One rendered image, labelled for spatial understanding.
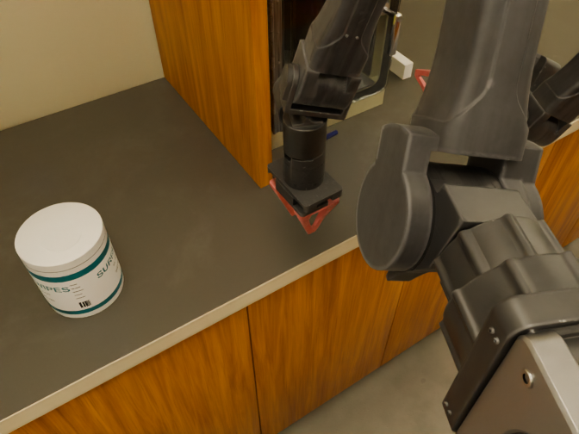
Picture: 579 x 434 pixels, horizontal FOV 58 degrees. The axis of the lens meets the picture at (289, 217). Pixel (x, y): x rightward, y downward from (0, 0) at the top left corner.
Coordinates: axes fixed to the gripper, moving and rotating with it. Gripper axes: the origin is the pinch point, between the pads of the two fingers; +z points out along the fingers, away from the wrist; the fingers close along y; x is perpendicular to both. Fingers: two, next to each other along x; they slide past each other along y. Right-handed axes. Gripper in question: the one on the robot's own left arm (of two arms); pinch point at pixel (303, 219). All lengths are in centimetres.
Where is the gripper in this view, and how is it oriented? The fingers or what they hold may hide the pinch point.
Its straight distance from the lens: 80.7
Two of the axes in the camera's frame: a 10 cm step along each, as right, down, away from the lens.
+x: -8.4, 4.1, -3.6
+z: 0.1, 6.7, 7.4
